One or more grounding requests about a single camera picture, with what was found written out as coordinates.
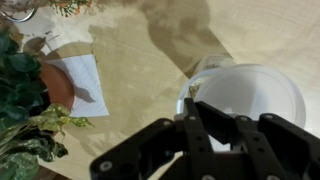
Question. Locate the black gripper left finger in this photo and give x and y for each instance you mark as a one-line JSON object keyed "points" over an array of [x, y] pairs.
{"points": [[156, 150]]}

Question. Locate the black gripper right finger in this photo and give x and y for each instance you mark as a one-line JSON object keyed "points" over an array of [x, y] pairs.
{"points": [[273, 146]]}

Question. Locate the white plastic lid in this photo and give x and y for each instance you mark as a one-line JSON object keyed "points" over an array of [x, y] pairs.
{"points": [[253, 90]]}

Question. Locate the white paper napkin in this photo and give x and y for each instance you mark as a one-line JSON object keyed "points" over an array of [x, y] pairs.
{"points": [[85, 83]]}

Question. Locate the terracotta plant pot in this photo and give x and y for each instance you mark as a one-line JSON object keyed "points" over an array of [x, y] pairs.
{"points": [[60, 86]]}

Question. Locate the green leafy potted plant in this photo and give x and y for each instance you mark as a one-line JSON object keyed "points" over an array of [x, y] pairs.
{"points": [[20, 100]]}

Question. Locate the dried plant sprig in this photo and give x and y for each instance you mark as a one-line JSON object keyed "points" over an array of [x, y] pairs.
{"points": [[71, 6]]}

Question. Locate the metal paper towel holder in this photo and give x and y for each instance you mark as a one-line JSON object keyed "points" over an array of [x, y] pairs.
{"points": [[26, 17]]}

